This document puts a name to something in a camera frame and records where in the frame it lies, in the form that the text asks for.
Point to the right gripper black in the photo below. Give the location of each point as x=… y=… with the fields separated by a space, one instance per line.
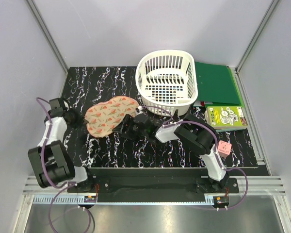
x=128 y=120

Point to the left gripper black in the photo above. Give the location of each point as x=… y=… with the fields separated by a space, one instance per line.
x=81 y=121

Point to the pink mesh bra laundry bag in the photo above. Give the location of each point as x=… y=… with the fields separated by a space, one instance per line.
x=105 y=116

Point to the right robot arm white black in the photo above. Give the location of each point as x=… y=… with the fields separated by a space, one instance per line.
x=194 y=134

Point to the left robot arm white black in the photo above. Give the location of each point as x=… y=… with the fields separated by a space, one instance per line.
x=50 y=161

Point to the white plastic laundry basket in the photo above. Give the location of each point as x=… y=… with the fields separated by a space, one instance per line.
x=167 y=82

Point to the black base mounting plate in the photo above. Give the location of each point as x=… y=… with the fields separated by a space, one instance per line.
x=149 y=185

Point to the green illustrated book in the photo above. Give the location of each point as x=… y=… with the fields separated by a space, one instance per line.
x=226 y=118

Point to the green folder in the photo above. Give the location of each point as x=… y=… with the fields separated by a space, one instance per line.
x=216 y=85

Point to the pink cube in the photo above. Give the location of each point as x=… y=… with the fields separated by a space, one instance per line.
x=224 y=149

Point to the aluminium front rail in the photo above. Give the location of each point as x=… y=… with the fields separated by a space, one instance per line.
x=251 y=186

